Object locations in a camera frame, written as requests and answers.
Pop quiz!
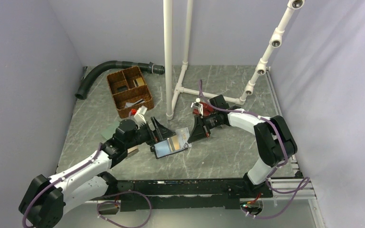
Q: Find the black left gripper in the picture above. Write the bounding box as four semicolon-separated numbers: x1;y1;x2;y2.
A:
125;116;175;150

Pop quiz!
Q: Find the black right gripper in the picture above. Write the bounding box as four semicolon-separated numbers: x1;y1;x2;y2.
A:
188;112;221;143

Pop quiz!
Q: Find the gold VIP card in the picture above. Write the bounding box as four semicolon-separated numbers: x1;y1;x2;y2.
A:
133;77;146;87

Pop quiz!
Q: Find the beige snap card holder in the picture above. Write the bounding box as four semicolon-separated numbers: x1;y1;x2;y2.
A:
127;147;139;156

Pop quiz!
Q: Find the brown wicker basket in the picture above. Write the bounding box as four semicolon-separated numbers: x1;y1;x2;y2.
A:
106;66;154;118

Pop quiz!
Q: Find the silver VIP card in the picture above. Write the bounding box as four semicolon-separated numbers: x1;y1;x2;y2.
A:
175;127;192;148

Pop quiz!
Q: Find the black corrugated hose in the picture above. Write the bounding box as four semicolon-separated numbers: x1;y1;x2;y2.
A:
75;60;166;100

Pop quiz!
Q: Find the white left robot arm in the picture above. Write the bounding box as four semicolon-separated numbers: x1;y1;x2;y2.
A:
19;117;176;228

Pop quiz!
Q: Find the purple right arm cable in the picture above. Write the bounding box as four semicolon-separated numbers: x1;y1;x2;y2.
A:
198;79;311;220

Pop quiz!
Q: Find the aluminium table edge rail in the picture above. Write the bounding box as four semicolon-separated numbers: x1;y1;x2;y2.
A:
266;70;303;178

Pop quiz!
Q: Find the black VIP card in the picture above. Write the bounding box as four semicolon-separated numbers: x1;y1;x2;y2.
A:
116;85;128;93

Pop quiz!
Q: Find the white card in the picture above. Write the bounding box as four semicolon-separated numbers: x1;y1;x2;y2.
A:
124;99;145;109

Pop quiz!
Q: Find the bronze magnetic stripe card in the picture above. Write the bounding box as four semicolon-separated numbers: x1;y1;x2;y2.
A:
168;135;183;152

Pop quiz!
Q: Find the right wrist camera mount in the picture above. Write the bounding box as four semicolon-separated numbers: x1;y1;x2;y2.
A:
191;98;204;116

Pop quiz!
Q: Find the red leather card holder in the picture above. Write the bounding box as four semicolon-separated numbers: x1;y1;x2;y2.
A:
192;102;214;117

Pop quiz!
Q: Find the black leather card holder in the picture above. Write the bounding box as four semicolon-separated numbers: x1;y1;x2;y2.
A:
150;139;189;159

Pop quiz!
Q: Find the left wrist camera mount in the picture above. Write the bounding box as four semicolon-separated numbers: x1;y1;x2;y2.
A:
130;105;147;126

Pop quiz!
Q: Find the white PVC pipe frame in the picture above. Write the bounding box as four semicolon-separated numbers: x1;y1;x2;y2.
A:
163;0;307;120

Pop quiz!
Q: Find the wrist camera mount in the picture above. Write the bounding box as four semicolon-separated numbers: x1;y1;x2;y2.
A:
191;98;204;116
130;105;147;126

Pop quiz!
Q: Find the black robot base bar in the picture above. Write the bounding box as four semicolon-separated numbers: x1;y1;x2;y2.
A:
96;178;273;209

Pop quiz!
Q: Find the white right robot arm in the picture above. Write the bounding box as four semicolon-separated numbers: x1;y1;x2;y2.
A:
188;95;298;197

